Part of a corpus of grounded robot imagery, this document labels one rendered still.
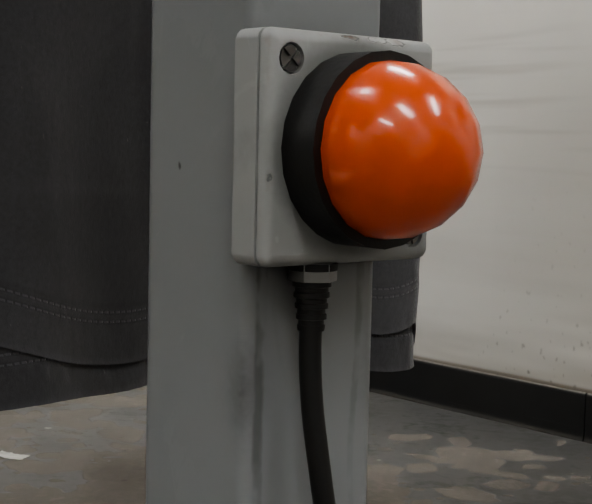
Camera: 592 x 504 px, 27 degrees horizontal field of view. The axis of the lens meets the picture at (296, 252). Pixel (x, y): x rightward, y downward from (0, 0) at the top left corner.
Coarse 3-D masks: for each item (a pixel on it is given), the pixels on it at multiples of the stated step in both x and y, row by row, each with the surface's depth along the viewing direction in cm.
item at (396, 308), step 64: (0, 0) 54; (64, 0) 56; (128, 0) 59; (384, 0) 69; (0, 64) 54; (64, 64) 56; (128, 64) 59; (0, 128) 54; (64, 128) 57; (128, 128) 60; (0, 192) 55; (64, 192) 57; (128, 192) 60; (0, 256) 55; (64, 256) 57; (128, 256) 60; (0, 320) 55; (64, 320) 57; (128, 320) 60; (384, 320) 70; (0, 384) 55; (64, 384) 57; (128, 384) 61
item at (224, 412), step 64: (192, 0) 28; (256, 0) 27; (320, 0) 28; (192, 64) 28; (256, 64) 26; (192, 128) 28; (256, 128) 26; (192, 192) 29; (256, 192) 26; (192, 256) 29; (256, 256) 26; (320, 256) 27; (384, 256) 28; (192, 320) 29; (256, 320) 27; (192, 384) 29; (256, 384) 28; (192, 448) 29; (256, 448) 28
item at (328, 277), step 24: (312, 264) 27; (336, 264) 27; (312, 288) 27; (312, 312) 27; (312, 336) 27; (312, 360) 27; (312, 384) 27; (312, 408) 28; (312, 432) 28; (312, 456) 28; (312, 480) 28
